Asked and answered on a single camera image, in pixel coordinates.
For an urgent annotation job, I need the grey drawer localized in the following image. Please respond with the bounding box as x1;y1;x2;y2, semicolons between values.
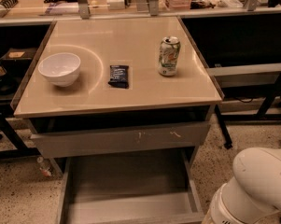
31;121;210;159
56;148;204;224

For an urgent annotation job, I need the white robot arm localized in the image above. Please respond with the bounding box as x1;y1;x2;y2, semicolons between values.
202;147;281;224

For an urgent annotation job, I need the grey drawer cabinet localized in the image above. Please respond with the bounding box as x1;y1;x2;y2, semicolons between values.
10;16;226;224

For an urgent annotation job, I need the grey top drawer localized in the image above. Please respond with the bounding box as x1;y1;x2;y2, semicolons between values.
31;121;210;159

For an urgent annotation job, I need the dark blue snack packet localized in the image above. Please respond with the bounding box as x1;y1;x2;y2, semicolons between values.
108;65;129;89

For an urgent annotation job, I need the green white soda can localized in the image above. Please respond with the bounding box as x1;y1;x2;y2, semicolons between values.
158;36;181;77

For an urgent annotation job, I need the white ceramic bowl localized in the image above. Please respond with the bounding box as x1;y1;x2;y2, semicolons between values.
38;52;81;87

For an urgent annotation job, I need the plastic bottle on floor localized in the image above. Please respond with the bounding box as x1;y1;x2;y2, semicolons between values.
36;156;53;177

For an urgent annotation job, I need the grey metal side shelf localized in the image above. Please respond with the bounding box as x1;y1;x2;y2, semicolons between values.
207;63;281;114

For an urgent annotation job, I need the black box with label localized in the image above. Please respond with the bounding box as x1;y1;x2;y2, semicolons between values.
0;48;37;61

